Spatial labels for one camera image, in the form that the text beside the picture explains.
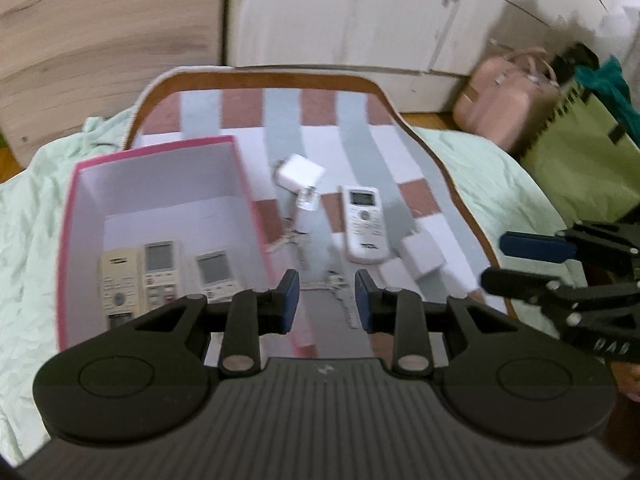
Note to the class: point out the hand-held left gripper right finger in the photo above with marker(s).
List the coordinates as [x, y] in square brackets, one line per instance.
[364, 302]

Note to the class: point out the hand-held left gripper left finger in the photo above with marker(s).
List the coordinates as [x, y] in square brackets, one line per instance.
[290, 302]

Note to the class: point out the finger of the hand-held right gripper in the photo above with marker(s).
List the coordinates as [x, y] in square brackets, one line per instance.
[515, 285]
[535, 246]

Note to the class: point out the bunch of keys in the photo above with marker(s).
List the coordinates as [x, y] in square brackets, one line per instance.
[336, 280]

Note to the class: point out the white remote control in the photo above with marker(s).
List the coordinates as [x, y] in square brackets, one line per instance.
[365, 230]

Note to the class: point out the white cube charger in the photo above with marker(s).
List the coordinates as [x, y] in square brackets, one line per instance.
[422, 255]

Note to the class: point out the pale remote control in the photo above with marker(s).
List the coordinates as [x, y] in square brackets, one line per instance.
[215, 272]

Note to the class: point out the small white wall charger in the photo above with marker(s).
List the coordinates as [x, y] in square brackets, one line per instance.
[307, 200]

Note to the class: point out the large white wall charger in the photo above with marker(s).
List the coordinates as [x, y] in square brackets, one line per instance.
[302, 172]

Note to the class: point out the slim cream remote control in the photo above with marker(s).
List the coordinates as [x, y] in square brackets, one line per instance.
[160, 280]

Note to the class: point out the pink cardboard box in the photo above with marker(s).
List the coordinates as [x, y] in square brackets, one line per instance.
[150, 210]

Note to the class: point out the green bag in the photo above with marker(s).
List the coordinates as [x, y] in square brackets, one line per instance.
[590, 160]

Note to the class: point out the pink backpack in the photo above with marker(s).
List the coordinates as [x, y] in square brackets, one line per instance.
[500, 100]

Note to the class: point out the teal cloth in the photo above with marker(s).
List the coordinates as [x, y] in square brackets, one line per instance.
[610, 85]

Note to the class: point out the checked mat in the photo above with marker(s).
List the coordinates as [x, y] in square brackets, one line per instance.
[350, 125]

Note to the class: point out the light green blanket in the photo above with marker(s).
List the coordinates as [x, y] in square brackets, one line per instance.
[30, 220]

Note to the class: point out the light wooden wardrobe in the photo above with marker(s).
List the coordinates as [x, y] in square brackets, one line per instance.
[350, 10]

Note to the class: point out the brown wooden cabinet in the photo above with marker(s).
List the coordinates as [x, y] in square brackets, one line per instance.
[100, 35]

